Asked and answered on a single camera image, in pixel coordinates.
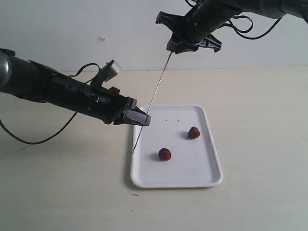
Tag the white rectangular plastic tray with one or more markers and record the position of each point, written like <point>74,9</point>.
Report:
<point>194,163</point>

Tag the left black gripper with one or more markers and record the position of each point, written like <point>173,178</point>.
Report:
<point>104,104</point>

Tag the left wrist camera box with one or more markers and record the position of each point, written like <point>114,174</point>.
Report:
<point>109,71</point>

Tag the thin metal skewer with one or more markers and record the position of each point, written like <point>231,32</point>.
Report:
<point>152,99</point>

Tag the left black Piper robot arm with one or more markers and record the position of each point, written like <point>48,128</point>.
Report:
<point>36,82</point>

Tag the dark red fruit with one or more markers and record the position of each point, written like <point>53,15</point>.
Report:
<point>193,133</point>

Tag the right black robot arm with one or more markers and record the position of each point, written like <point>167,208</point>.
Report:
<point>275,9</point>

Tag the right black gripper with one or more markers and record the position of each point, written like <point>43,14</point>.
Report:
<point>194,30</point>

